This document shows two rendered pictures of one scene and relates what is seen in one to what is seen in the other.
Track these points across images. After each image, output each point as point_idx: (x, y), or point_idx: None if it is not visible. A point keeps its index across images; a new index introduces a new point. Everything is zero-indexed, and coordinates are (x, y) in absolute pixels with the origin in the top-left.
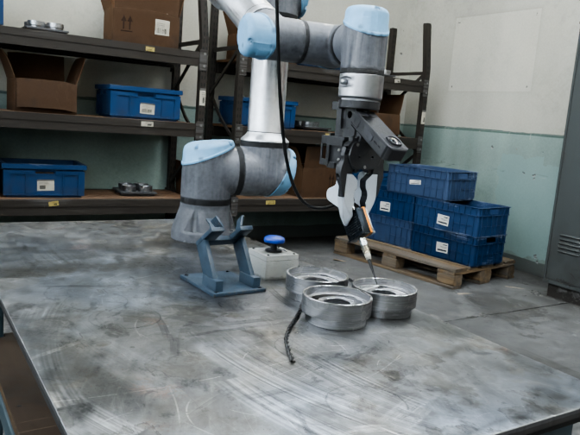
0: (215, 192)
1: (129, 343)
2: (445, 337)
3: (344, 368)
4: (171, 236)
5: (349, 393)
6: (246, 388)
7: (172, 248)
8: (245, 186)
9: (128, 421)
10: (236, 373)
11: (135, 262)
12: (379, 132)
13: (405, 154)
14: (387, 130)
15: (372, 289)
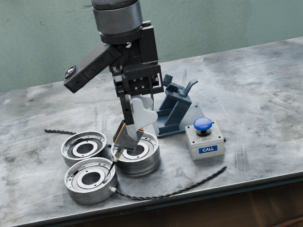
0: None
1: (94, 92)
2: (31, 203)
3: (28, 145)
4: None
5: (8, 141)
6: (34, 116)
7: (296, 104)
8: None
9: (34, 94)
10: (48, 115)
11: (240, 90)
12: (81, 60)
13: (66, 87)
14: (85, 63)
15: (101, 174)
